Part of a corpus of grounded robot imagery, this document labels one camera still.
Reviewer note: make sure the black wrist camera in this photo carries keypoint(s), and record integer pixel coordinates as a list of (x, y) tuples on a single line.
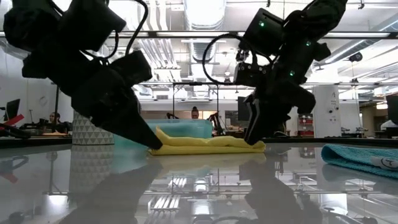
[(248, 73), (133, 68)]

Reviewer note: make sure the black ceiling spotlight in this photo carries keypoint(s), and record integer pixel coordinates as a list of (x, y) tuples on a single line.
[(356, 57)]

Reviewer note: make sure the succulent in triangle-pattern pot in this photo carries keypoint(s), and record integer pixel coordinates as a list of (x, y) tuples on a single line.
[(87, 135)]

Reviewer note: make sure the teal plastic tray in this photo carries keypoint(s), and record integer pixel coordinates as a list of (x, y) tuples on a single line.
[(186, 127)]

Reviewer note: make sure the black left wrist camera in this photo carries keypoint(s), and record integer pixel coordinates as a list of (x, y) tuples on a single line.
[(133, 68)]

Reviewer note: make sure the white pillar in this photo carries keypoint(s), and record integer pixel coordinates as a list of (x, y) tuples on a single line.
[(326, 109)]

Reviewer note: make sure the red storage shelf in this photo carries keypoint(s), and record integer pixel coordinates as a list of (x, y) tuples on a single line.
[(306, 124)]

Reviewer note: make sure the red bar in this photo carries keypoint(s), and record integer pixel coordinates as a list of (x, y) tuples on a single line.
[(14, 120)]

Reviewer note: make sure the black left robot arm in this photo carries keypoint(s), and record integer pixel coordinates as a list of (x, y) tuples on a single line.
[(37, 25)]

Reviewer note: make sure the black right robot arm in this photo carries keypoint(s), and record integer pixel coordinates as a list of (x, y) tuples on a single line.
[(317, 15)]

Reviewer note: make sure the teal microfiber towel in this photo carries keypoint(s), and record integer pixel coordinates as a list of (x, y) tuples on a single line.
[(348, 158)]

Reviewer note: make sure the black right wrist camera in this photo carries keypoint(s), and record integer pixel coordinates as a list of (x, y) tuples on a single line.
[(248, 73)]

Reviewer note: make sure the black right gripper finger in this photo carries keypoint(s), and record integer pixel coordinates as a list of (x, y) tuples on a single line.
[(252, 121), (272, 115)]

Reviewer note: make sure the black monitor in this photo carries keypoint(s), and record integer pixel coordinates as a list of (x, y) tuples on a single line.
[(12, 109), (243, 109)]

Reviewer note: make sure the yellow microfiber towel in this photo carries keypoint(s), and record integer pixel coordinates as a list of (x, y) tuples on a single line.
[(202, 147)]

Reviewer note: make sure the person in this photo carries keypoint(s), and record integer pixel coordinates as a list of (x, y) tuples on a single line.
[(195, 112), (55, 118)]

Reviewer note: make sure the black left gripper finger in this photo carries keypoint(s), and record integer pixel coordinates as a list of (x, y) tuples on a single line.
[(146, 130), (127, 130)]

